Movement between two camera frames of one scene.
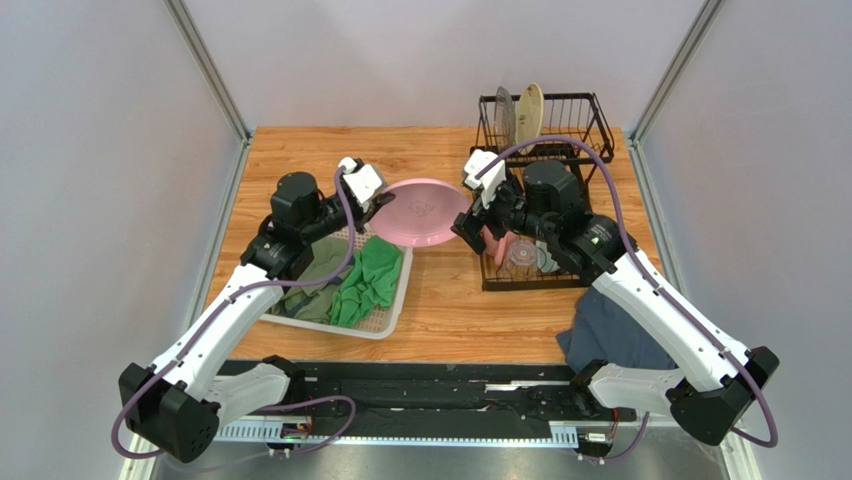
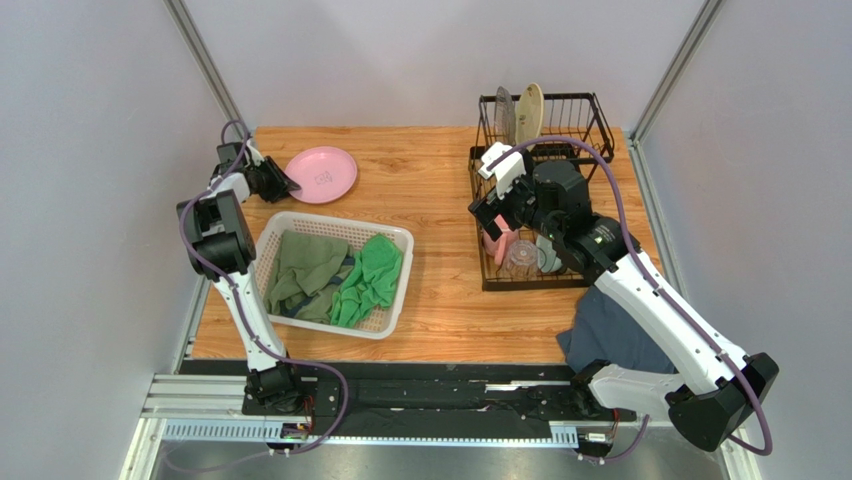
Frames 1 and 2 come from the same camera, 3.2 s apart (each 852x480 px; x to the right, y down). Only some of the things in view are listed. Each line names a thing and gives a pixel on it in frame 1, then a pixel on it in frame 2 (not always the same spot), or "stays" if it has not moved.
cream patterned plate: (529, 116) stays
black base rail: (395, 398) stays
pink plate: (421, 214) to (325, 174)
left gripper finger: (375, 205) to (291, 185)
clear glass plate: (504, 120) stays
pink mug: (497, 247) stays
